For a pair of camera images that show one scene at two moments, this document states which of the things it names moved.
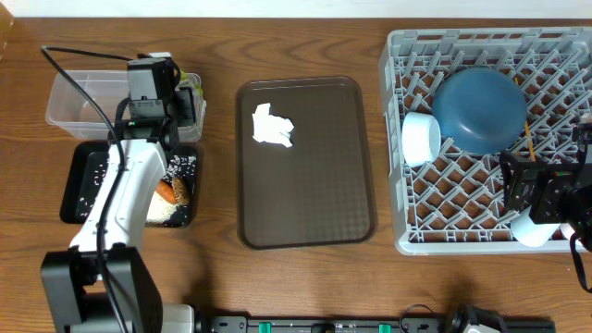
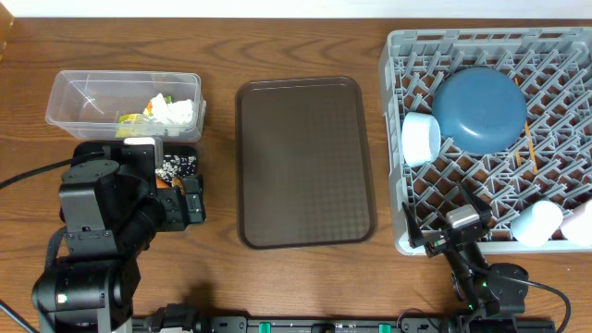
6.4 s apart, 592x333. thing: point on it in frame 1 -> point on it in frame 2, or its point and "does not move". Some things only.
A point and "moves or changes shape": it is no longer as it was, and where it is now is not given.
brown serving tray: (318, 191) does not move
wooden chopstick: (528, 132) does not move
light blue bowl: (421, 139) does not move
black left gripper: (187, 103) -> (179, 214)
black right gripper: (516, 183) -> (484, 209)
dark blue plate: (481, 110) does not move
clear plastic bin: (69, 116) does not move
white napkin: (269, 128) moves or changes shape
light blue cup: (529, 233) does not move
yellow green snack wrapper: (197, 88) moves or changes shape
